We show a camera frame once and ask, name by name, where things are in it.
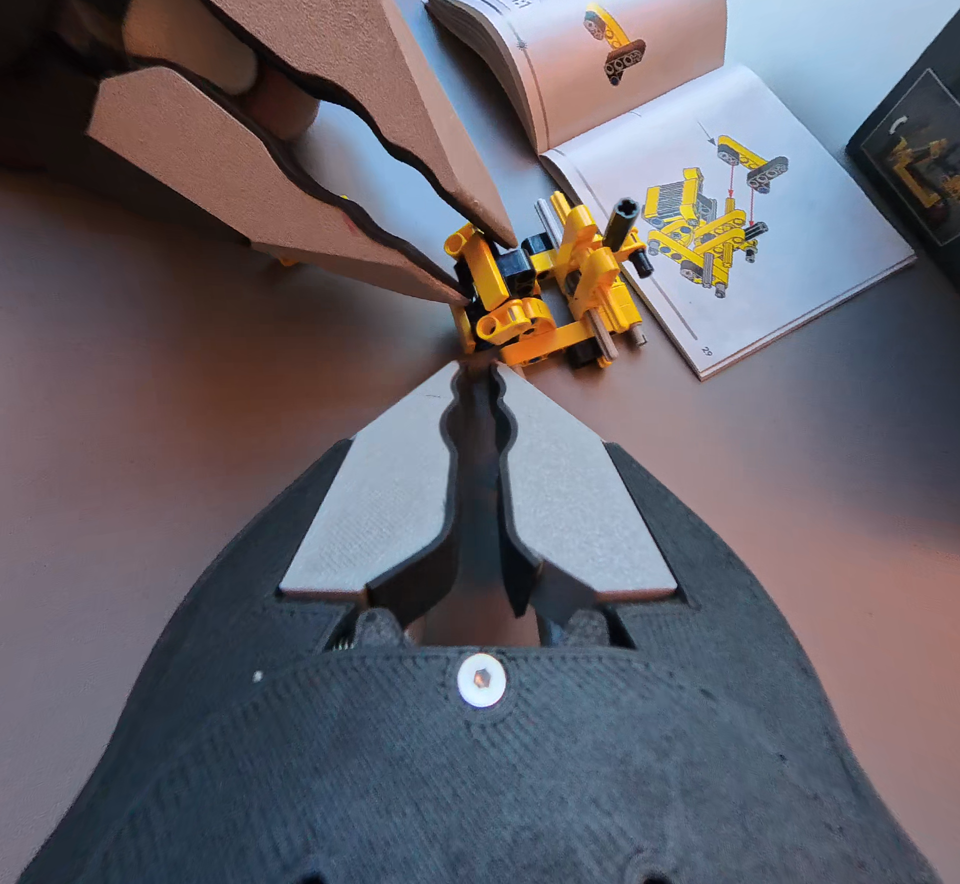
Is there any dark lego set box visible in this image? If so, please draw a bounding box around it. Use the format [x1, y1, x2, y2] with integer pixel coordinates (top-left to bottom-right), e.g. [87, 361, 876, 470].
[845, 17, 960, 271]

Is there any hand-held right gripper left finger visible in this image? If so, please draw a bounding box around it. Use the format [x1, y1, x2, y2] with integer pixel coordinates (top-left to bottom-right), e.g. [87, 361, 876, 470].
[279, 361, 462, 628]

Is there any person's left hand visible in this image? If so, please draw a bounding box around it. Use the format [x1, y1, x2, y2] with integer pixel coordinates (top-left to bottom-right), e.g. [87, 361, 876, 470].
[238, 62, 325, 144]

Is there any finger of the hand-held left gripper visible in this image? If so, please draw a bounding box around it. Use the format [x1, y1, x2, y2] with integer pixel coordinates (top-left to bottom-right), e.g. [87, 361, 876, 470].
[178, 0, 520, 250]
[84, 65, 472, 305]

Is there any lego instruction booklet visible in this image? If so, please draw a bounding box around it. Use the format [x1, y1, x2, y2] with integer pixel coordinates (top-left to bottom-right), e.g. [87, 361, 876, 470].
[420, 0, 918, 382]

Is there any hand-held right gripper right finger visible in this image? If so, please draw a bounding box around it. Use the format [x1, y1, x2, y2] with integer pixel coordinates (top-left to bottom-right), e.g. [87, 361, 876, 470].
[490, 363, 680, 620]

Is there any yellow lego vehicle model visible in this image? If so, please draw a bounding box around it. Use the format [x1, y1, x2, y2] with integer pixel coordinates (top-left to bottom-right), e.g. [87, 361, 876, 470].
[442, 191, 655, 369]

